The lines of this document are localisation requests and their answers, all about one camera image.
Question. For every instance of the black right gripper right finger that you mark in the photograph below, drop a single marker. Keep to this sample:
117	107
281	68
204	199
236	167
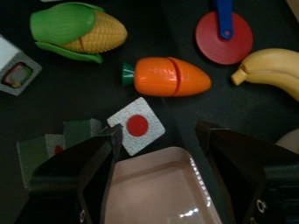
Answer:
240	163

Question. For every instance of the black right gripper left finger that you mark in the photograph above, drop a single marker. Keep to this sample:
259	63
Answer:
77	175

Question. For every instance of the green wrapped sushi piece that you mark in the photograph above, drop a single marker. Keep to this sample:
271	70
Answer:
78	131
34	156

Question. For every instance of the white sushi piece red dot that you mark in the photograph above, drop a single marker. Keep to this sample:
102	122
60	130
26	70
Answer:
137	125

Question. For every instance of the grey sushi roll block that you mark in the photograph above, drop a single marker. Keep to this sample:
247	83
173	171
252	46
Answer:
17	74

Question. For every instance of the beige round toy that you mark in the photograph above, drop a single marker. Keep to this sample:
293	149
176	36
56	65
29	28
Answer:
289	141

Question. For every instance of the pink plastic tray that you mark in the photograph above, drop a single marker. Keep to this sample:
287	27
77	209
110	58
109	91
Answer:
155	189

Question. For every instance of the yellow toy banana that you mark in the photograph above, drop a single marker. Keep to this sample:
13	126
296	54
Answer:
272	71

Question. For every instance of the orange toy carrot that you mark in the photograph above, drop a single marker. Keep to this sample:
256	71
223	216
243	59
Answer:
167	76

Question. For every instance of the toy corn cob green husk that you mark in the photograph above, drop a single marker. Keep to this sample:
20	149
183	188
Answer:
77	29

